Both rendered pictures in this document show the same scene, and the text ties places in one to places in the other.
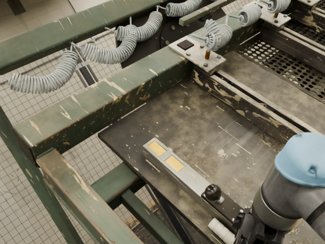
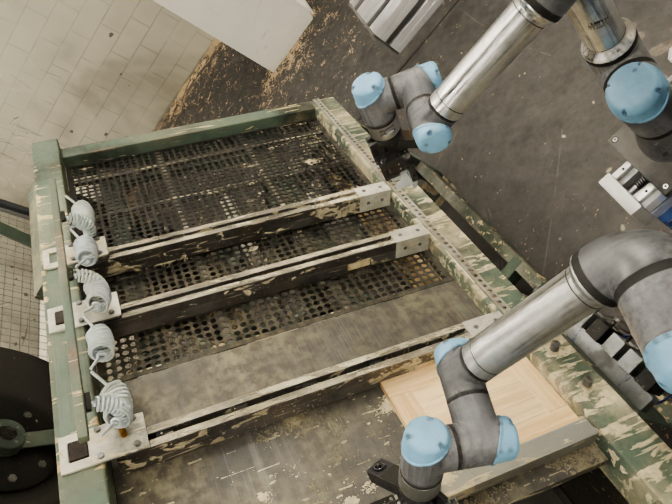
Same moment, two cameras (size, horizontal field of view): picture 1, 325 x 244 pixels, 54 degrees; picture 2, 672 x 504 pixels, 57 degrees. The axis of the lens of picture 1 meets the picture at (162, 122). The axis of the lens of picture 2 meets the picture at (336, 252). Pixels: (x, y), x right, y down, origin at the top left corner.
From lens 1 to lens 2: 0.69 m
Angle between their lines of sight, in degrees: 45
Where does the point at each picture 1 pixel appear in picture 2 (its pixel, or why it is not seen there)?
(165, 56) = (82, 490)
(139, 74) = not seen: outside the picture
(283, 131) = (275, 411)
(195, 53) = (104, 444)
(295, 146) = (419, 445)
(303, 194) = (445, 461)
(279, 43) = (133, 326)
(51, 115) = not seen: outside the picture
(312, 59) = (186, 311)
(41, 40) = not seen: outside the picture
